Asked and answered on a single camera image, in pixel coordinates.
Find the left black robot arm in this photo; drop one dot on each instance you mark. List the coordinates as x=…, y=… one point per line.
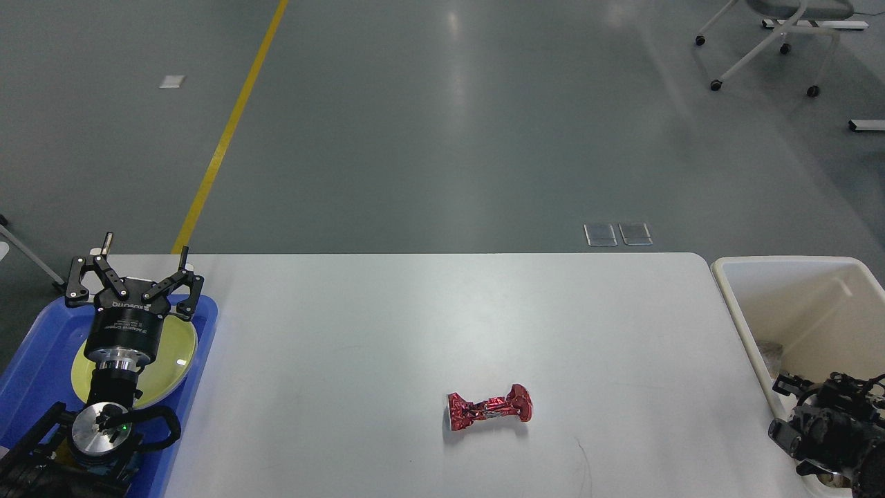
x=96, y=450

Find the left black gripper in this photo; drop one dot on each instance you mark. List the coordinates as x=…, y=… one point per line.
x=131, y=328

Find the white paper cup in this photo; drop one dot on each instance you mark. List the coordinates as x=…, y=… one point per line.
x=833, y=480

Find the blue plastic tray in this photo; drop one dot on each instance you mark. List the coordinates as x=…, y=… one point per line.
x=39, y=373

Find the beige plastic bin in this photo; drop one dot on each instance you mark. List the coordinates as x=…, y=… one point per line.
x=803, y=316

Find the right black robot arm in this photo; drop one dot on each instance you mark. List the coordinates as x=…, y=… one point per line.
x=836, y=427

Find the clear floor plate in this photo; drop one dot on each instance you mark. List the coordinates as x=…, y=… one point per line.
x=600, y=235
x=635, y=234

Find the red foil wrapper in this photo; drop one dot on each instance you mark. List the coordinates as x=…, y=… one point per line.
x=463, y=413

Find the white office chair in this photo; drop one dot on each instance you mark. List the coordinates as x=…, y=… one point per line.
x=811, y=18

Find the left clear floor plate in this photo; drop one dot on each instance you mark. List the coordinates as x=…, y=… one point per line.
x=600, y=235

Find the right clear floor plate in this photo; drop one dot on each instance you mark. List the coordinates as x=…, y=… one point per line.
x=635, y=234

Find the yellow plastic plate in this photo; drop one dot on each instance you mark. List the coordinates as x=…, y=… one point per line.
x=177, y=349

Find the white floor rail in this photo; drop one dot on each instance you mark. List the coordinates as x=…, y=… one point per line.
x=858, y=126

